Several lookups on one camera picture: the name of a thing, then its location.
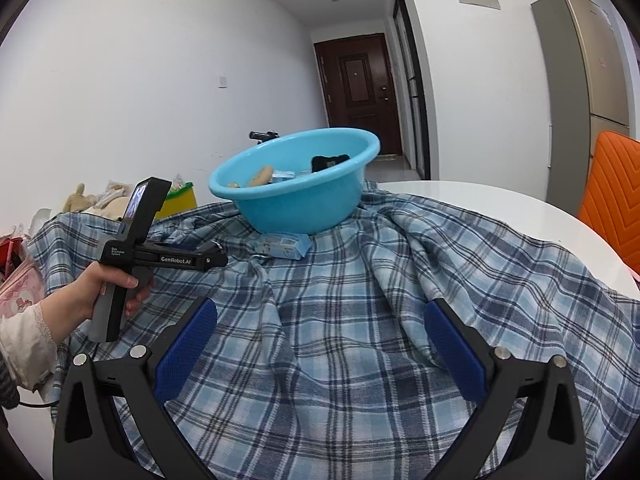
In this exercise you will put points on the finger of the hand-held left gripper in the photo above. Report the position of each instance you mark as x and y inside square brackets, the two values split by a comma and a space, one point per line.
[212, 246]
[212, 261]

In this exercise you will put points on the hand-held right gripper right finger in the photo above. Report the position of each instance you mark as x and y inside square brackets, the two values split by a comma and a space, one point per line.
[455, 350]

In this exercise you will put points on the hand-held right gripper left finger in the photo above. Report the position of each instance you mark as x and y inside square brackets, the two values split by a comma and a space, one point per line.
[185, 350]

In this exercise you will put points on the light blue tissue packet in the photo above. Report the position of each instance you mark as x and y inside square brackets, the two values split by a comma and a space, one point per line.
[280, 246]

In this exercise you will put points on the blue plastic basin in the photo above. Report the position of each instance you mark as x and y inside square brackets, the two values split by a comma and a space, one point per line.
[300, 200]

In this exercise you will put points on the person's left forearm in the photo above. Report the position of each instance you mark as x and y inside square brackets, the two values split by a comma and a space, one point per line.
[27, 345]

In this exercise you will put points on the yellow container with green lid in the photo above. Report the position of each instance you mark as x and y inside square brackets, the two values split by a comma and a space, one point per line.
[175, 202]

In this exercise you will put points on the person's left hand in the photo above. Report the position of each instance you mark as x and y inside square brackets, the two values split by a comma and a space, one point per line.
[75, 305]

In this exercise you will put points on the cream cloth bag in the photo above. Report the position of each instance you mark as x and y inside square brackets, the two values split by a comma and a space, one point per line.
[115, 205]

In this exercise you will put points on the beige plush toy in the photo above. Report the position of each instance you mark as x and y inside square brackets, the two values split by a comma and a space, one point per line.
[80, 197]

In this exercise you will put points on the beige toy figure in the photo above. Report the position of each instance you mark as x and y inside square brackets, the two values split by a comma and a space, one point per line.
[260, 176]

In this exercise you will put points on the white and blue box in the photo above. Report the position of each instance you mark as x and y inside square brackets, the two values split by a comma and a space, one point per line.
[285, 176]

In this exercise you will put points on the blue plaid cloth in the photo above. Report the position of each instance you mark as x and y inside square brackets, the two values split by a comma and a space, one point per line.
[325, 335]

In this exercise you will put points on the black cloth item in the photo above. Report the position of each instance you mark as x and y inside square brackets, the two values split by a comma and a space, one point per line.
[327, 162]

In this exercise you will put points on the red bag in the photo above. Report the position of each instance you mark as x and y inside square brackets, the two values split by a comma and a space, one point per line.
[9, 255]

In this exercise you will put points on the pink printed bag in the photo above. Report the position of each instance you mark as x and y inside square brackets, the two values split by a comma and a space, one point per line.
[17, 290]

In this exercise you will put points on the dark brown door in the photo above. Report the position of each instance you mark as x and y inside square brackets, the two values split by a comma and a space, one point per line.
[357, 85]

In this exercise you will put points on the orange chair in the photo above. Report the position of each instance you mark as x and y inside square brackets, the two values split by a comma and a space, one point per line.
[615, 195]

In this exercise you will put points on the black framed glass door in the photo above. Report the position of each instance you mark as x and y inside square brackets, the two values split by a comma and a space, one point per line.
[415, 85]

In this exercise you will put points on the gold refrigerator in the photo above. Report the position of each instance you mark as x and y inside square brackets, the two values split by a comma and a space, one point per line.
[595, 60]

